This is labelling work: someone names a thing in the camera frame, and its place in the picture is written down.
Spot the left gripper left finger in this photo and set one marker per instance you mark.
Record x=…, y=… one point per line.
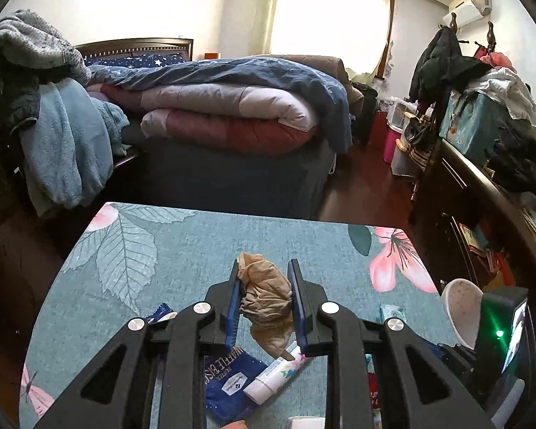
x=225, y=298

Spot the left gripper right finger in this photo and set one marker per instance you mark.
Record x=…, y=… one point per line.
x=306, y=297

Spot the brown paper tissue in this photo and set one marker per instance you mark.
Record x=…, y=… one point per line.
x=266, y=303

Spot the blue waffle biscuit wrapper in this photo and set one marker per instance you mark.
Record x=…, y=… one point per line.
x=226, y=376

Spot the white tube with pink cap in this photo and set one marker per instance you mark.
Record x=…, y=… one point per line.
x=272, y=380

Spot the white pink-dotted trash bin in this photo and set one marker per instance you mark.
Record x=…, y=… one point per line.
x=462, y=299

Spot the small blue white wrapper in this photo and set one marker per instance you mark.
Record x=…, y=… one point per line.
x=162, y=313

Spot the small teal wrapper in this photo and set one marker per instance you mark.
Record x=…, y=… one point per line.
x=389, y=311

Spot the dark wooden cabinet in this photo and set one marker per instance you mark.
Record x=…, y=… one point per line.
x=452, y=192

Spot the pink storage container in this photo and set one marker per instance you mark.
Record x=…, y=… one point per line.
x=390, y=145

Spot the black suitcase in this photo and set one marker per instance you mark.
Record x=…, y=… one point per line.
x=362, y=125

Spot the pink and red folded quilt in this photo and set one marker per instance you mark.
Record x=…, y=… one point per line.
x=246, y=119

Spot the pile of clothes on cabinet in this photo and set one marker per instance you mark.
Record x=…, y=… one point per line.
x=512, y=158

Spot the blue star-pattern duvet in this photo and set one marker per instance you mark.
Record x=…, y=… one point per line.
x=323, y=92

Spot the light blue fleece blanket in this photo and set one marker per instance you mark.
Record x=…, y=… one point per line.
x=69, y=152

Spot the black hanging jacket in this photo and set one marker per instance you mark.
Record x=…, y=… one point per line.
x=442, y=66

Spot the white sheer curtain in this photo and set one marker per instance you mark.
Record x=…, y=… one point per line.
x=355, y=31

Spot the white air conditioner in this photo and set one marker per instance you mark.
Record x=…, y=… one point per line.
x=464, y=12

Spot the bed with dark frame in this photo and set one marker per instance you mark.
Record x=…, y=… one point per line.
x=176, y=173

